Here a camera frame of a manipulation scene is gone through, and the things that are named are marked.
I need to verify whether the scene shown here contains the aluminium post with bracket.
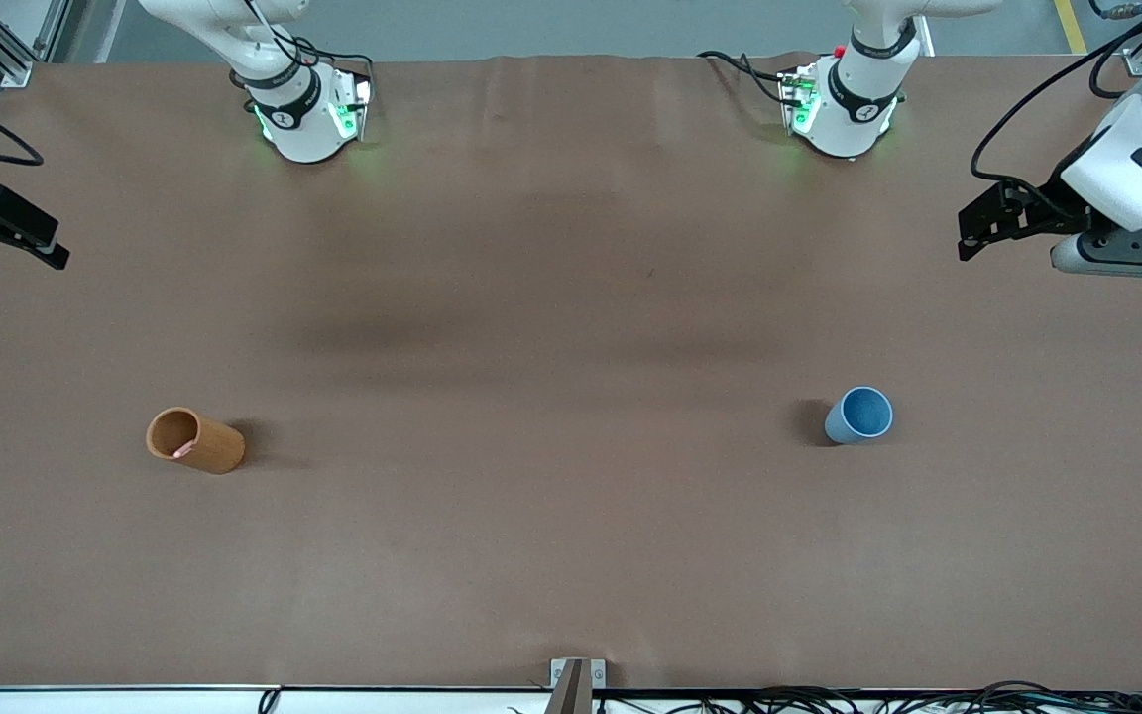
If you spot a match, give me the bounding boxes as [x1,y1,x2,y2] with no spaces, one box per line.
[550,658,607,714]

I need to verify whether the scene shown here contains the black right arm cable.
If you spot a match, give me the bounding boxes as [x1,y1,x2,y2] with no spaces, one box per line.
[239,0,375,112]

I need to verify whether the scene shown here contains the black left base cable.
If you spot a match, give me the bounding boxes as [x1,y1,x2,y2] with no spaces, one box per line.
[697,50,792,106]

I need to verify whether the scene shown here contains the wooden cylinder cup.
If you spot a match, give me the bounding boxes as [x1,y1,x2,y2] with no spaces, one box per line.
[146,407,246,475]

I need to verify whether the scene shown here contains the blue cup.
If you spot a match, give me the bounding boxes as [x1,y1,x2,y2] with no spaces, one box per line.
[824,387,894,446]

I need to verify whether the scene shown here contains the brown table cover sheet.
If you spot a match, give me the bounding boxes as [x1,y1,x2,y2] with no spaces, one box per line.
[0,55,1142,692]

